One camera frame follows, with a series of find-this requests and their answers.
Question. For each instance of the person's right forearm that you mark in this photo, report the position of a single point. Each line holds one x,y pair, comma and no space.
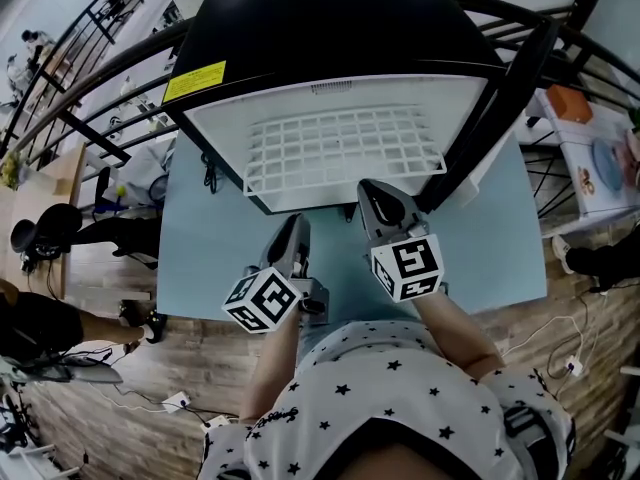
460,333

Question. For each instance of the yellow-green plant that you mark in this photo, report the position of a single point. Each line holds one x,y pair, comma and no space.
10,168

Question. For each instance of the yellow-green ball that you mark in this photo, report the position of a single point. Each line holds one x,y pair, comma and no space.
120,190

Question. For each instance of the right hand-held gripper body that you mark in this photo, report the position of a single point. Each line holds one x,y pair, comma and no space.
407,268

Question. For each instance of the orange box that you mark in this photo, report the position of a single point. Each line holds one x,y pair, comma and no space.
570,103

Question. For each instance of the wooden desk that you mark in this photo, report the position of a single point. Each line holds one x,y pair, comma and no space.
45,248

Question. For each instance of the blue plate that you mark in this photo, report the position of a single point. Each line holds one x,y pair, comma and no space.
606,165

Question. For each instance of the black metal railing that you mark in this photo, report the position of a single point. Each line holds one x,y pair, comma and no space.
100,73

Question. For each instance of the black mini fridge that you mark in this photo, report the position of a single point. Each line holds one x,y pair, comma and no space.
325,18

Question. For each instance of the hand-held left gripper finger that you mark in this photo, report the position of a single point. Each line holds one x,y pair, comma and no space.
277,245
301,245

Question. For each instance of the white wire fridge shelf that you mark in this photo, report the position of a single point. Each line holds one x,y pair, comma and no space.
345,148

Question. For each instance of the white printed cabinet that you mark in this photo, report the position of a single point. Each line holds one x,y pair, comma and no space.
580,193

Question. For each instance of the white power strip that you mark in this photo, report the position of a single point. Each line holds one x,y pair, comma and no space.
574,365
176,401
214,423

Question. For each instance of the white star-print shirt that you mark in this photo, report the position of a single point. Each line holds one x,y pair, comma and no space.
390,408

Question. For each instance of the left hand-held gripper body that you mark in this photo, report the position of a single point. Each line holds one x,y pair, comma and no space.
262,300

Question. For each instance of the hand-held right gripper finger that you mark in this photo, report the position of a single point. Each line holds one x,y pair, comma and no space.
395,208
369,218

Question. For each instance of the black office chair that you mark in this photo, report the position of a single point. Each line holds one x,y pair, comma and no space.
70,228

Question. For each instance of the person's left forearm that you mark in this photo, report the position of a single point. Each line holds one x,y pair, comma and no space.
270,368

